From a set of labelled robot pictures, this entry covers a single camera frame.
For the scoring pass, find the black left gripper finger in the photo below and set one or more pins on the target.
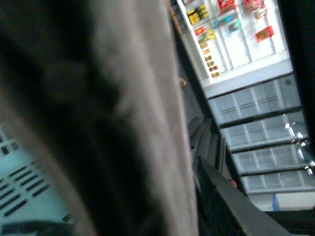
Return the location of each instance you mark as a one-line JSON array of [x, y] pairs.
[[227, 211]]

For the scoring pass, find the light blue plastic basket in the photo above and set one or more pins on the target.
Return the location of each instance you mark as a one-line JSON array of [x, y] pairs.
[[26, 193]]

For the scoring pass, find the black fruit display shelf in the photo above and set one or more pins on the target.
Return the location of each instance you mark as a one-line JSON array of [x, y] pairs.
[[295, 211]]

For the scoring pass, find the glass door fridge cabinet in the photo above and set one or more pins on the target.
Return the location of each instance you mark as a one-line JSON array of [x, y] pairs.
[[266, 134]]

